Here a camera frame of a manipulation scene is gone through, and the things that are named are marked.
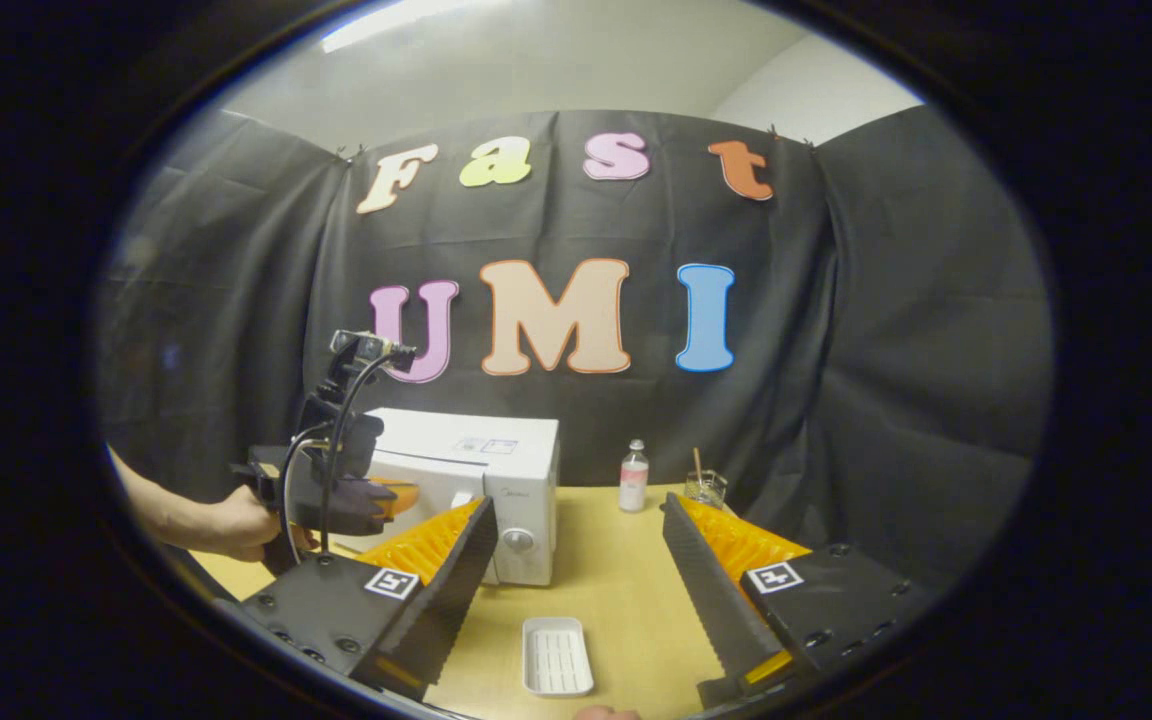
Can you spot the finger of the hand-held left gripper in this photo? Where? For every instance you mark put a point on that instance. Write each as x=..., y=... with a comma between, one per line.
x=366, y=508

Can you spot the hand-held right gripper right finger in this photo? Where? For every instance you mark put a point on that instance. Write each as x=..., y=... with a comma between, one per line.
x=706, y=600

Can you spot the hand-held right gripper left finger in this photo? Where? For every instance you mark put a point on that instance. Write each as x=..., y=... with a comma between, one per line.
x=451, y=600

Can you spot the white microwave oven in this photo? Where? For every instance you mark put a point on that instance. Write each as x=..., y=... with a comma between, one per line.
x=526, y=480

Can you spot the clear glass cup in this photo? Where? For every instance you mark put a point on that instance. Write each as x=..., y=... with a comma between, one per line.
x=708, y=492

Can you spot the white rectangular plastic tray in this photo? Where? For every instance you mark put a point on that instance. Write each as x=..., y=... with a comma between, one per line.
x=558, y=657

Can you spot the small clear bottle pink label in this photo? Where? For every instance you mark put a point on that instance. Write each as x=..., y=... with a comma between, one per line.
x=633, y=485

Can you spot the thin wooden stick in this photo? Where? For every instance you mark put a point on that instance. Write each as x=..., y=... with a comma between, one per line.
x=697, y=462

